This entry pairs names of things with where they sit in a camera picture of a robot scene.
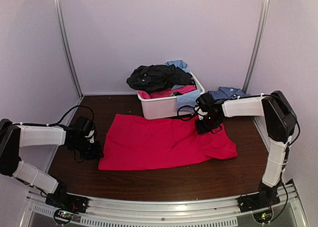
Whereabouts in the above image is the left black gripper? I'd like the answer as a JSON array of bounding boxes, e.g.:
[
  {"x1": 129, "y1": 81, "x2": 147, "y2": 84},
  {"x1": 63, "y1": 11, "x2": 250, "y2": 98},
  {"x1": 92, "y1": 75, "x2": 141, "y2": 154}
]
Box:
[{"x1": 72, "y1": 138, "x2": 104, "y2": 160}]

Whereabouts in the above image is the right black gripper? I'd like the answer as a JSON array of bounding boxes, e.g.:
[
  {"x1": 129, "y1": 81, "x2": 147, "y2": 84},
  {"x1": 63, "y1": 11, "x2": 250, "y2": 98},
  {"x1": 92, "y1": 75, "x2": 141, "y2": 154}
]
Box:
[{"x1": 195, "y1": 114, "x2": 220, "y2": 135}]

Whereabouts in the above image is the red t-shirt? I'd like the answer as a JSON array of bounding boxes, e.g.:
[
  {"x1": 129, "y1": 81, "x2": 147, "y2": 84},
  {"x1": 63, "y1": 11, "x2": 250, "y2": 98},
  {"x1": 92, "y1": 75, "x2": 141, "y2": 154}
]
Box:
[{"x1": 98, "y1": 114, "x2": 238, "y2": 171}]

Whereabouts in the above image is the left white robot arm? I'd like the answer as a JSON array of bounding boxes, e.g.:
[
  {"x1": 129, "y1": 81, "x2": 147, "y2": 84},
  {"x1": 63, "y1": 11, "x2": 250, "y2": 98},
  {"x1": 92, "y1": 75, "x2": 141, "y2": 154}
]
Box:
[{"x1": 0, "y1": 116, "x2": 104, "y2": 209}]

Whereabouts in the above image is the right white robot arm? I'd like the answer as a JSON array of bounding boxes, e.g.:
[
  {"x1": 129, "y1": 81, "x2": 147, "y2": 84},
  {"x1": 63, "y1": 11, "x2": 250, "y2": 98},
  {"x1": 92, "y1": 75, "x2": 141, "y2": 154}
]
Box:
[{"x1": 194, "y1": 90, "x2": 299, "y2": 208}]

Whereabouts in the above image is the white plastic laundry bin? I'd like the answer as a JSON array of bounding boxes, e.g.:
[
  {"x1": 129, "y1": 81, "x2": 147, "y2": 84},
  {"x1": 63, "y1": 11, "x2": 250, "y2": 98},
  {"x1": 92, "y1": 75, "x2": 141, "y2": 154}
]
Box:
[{"x1": 137, "y1": 72, "x2": 205, "y2": 120}]

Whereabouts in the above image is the folded blue checkered shirt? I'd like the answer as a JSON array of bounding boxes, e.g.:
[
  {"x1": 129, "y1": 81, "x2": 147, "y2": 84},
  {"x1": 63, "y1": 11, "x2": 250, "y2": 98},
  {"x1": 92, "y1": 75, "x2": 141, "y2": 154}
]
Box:
[{"x1": 208, "y1": 86, "x2": 250, "y2": 100}]

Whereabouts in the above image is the light blue shirt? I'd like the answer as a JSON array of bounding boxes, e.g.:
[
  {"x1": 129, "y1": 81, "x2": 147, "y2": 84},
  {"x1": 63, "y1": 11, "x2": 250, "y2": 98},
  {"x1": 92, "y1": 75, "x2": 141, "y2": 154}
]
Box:
[{"x1": 165, "y1": 60, "x2": 202, "y2": 110}]

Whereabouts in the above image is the pink garment in bin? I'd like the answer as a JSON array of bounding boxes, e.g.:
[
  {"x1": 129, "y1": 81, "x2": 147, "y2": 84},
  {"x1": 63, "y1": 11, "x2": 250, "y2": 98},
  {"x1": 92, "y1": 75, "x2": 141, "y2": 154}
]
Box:
[{"x1": 137, "y1": 85, "x2": 196, "y2": 99}]

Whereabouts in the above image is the black striped shirt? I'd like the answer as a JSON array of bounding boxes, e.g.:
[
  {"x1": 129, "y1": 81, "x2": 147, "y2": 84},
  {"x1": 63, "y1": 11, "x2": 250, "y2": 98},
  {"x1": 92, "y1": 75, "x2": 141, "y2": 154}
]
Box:
[{"x1": 126, "y1": 65, "x2": 194, "y2": 93}]

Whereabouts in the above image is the left circuit board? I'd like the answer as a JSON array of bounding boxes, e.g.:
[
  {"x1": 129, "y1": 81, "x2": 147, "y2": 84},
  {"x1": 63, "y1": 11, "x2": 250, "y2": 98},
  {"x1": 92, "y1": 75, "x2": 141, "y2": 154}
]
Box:
[{"x1": 53, "y1": 209, "x2": 74, "y2": 225}]

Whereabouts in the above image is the circuit board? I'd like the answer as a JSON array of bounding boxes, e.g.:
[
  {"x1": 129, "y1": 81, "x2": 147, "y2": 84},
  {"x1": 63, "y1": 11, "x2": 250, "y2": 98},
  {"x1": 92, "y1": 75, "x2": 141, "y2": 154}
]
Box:
[
  {"x1": 53, "y1": 209, "x2": 74, "y2": 225},
  {"x1": 252, "y1": 209, "x2": 273, "y2": 224}
]

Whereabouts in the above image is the right circuit board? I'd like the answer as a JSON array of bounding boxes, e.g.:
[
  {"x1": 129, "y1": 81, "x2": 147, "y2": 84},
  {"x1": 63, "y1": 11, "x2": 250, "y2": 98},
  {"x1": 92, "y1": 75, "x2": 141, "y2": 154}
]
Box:
[{"x1": 252, "y1": 209, "x2": 273, "y2": 224}]

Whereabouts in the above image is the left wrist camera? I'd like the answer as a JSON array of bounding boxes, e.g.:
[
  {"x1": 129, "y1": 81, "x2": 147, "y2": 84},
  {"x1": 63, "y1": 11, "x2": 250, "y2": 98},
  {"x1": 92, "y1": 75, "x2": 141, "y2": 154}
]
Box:
[{"x1": 85, "y1": 129, "x2": 96, "y2": 144}]

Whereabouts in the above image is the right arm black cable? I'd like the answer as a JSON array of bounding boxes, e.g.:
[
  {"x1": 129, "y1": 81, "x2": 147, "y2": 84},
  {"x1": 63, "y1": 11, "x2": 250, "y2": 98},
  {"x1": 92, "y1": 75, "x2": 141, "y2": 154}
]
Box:
[{"x1": 176, "y1": 105, "x2": 224, "y2": 136}]

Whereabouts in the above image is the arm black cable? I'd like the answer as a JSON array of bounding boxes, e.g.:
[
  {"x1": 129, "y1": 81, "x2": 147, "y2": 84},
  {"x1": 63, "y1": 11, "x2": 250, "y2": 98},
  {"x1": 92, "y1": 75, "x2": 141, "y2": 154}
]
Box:
[
  {"x1": 176, "y1": 105, "x2": 224, "y2": 136},
  {"x1": 49, "y1": 105, "x2": 95, "y2": 163}
]

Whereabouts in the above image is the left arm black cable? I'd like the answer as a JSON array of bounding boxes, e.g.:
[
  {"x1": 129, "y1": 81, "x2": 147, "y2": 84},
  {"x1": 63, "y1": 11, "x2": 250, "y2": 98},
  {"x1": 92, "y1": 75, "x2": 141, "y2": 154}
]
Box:
[{"x1": 49, "y1": 105, "x2": 95, "y2": 163}]

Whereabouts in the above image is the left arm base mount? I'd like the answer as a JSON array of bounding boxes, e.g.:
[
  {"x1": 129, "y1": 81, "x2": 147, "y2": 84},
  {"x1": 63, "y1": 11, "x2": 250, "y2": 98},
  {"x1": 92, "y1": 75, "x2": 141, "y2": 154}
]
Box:
[{"x1": 45, "y1": 194, "x2": 88, "y2": 214}]

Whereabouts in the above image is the front aluminium rail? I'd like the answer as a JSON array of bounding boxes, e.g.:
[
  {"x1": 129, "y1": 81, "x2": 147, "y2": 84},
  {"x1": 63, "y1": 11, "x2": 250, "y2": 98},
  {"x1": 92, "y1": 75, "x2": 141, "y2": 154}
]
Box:
[{"x1": 18, "y1": 184, "x2": 309, "y2": 227}]

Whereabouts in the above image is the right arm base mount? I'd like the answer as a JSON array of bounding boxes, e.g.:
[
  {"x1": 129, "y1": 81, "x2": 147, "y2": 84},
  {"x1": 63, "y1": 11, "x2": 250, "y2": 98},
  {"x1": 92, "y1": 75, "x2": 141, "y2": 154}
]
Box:
[{"x1": 237, "y1": 193, "x2": 280, "y2": 213}]

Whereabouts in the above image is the right aluminium frame post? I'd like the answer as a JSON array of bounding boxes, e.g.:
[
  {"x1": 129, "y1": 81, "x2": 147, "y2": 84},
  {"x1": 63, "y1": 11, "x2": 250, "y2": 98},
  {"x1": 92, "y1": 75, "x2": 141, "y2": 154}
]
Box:
[{"x1": 242, "y1": 0, "x2": 270, "y2": 93}]

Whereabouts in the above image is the aluminium frame post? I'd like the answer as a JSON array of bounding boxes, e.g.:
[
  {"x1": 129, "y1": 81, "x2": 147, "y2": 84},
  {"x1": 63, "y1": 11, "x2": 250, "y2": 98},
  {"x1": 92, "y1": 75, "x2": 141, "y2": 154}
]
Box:
[
  {"x1": 53, "y1": 0, "x2": 83, "y2": 98},
  {"x1": 242, "y1": 0, "x2": 270, "y2": 93}
]

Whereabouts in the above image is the left aluminium frame post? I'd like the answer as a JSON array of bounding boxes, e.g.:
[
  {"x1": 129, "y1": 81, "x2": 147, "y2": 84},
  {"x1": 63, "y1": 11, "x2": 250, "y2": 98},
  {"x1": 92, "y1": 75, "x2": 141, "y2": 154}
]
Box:
[{"x1": 53, "y1": 0, "x2": 83, "y2": 98}]

